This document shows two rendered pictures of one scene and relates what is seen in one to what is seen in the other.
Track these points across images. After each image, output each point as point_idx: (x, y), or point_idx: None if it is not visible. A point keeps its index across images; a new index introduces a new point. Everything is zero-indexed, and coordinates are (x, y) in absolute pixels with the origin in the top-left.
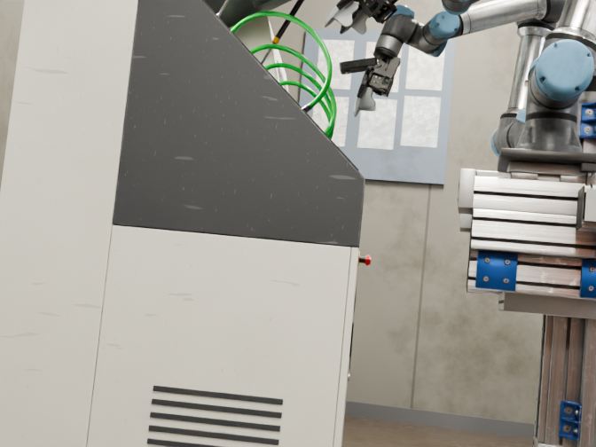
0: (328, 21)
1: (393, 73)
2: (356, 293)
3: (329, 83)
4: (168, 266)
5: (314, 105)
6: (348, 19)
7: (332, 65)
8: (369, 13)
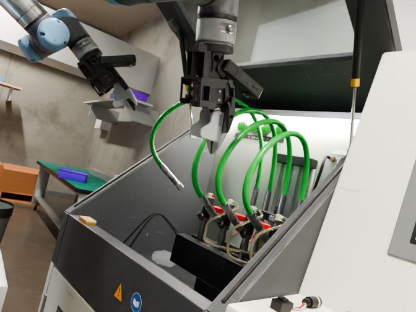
0: (130, 107)
1: (187, 72)
2: (43, 298)
3: (149, 142)
4: None
5: (158, 164)
6: (116, 101)
7: (153, 125)
8: (100, 94)
